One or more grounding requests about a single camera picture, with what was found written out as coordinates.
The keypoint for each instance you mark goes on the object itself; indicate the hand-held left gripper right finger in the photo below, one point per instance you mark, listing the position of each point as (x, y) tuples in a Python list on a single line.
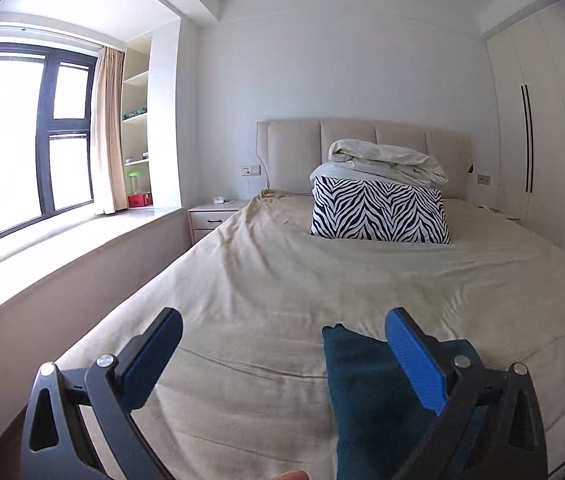
[(417, 360)]

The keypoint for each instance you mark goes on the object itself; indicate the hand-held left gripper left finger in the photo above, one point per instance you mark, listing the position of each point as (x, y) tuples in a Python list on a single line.
[(155, 360)]

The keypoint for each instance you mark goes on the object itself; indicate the dark teal knit sweater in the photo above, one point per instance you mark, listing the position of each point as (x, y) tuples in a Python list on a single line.
[(362, 410)]

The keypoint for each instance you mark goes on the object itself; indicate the person's left hand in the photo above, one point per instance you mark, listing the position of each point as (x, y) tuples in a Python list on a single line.
[(286, 476)]

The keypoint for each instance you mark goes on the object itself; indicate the window seat ledge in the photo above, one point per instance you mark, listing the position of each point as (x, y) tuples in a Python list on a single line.
[(62, 270)]

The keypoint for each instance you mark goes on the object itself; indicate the bed with cream sheet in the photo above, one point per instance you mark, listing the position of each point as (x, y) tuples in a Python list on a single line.
[(272, 300)]

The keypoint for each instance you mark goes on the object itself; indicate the beige nightstand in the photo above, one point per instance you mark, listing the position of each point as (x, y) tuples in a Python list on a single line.
[(212, 220)]

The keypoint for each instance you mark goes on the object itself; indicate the zebra print pillow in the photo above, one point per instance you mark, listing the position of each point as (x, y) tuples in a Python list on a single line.
[(377, 210)]

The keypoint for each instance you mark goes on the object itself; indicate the red box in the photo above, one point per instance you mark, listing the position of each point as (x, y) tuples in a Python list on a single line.
[(140, 200)]

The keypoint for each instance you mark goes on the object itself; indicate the small white device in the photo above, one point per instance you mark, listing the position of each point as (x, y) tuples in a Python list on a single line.
[(222, 200)]

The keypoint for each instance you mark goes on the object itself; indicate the green lamp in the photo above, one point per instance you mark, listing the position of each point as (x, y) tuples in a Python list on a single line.
[(134, 182)]

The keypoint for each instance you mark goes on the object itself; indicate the white wardrobe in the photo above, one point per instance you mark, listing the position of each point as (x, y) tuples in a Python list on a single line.
[(552, 110)]

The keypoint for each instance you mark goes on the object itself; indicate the folded cream duvet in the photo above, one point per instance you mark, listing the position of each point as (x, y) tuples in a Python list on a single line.
[(382, 160)]

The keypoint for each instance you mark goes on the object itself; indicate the beige curtain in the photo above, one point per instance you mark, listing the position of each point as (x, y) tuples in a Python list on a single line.
[(108, 130)]

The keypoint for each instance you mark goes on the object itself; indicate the beige upholstered headboard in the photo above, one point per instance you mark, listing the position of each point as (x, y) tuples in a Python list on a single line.
[(292, 155)]

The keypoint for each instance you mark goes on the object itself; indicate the dark framed window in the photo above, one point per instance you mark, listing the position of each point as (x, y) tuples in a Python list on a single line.
[(12, 145)]

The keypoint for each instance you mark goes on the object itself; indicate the white built-in shelf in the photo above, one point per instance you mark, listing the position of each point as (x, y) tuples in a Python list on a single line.
[(136, 90)]

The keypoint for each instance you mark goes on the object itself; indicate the dark wall socket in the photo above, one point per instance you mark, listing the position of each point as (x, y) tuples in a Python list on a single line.
[(484, 178)]

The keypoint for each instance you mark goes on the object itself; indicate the white wall socket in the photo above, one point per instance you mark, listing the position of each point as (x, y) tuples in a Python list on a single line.
[(250, 170)]

